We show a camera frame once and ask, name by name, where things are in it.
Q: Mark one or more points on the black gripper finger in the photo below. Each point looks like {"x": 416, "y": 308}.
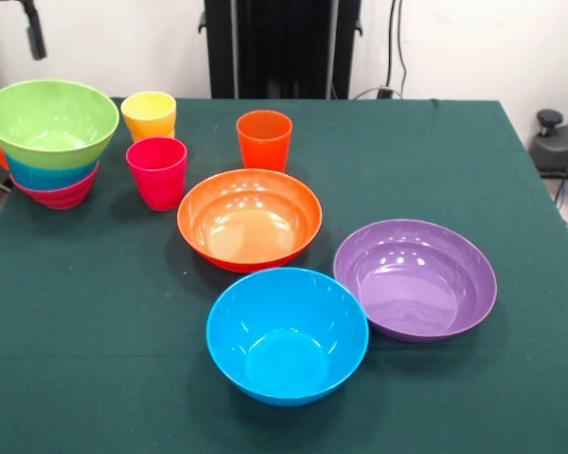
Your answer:
{"x": 35, "y": 33}

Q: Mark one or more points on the green bowl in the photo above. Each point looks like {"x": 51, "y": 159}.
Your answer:
{"x": 52, "y": 123}

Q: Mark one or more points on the small blue bowl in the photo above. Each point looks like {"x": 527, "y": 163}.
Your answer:
{"x": 47, "y": 179}

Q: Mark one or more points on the pink bowl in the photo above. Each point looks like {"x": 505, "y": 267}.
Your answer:
{"x": 59, "y": 198}

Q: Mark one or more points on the pink cup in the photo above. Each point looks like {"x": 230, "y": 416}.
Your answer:
{"x": 158, "y": 184}

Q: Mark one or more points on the large orange bowl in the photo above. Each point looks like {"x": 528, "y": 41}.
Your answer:
{"x": 248, "y": 227}

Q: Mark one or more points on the purple bowl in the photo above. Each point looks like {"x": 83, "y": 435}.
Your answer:
{"x": 407, "y": 284}

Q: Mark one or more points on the yellow cup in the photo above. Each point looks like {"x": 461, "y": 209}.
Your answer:
{"x": 147, "y": 116}

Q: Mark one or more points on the orange cup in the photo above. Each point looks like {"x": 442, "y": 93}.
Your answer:
{"x": 264, "y": 146}

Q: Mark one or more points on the large blue bowl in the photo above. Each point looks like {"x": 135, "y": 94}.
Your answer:
{"x": 284, "y": 350}

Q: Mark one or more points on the dark green tablecloth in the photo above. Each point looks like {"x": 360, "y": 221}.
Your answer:
{"x": 454, "y": 378}

